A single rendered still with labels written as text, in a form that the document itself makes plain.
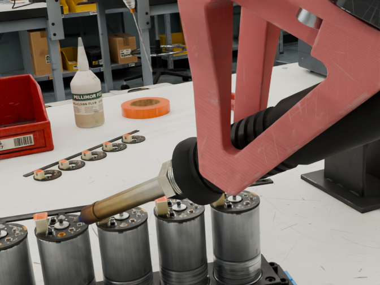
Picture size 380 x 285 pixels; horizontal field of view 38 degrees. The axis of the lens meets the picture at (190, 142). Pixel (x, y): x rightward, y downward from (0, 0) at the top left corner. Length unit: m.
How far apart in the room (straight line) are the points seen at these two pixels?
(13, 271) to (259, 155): 0.14
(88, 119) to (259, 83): 0.46
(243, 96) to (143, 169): 0.31
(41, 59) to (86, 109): 3.77
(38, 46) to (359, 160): 4.05
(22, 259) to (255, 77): 0.14
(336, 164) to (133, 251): 0.22
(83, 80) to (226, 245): 0.39
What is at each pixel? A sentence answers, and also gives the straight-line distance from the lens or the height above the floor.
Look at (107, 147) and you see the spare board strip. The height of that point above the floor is 0.75.
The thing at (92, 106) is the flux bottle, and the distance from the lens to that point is 0.63.
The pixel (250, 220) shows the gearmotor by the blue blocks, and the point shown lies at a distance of 0.27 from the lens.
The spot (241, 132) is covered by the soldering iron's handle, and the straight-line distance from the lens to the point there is 0.18.
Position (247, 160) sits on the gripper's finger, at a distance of 0.17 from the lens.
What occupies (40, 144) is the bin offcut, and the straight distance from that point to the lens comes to 0.58.
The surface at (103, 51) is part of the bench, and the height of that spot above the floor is 0.41.
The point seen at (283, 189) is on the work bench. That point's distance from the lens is 0.44.
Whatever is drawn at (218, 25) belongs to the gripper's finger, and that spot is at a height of 0.91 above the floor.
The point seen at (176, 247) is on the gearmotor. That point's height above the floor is 0.80.
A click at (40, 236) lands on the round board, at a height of 0.81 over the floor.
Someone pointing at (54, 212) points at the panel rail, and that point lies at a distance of 0.28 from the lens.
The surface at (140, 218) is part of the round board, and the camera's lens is 0.26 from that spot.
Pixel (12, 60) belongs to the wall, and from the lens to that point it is 4.79.
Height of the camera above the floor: 0.93
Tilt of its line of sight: 19 degrees down
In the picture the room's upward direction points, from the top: 4 degrees counter-clockwise
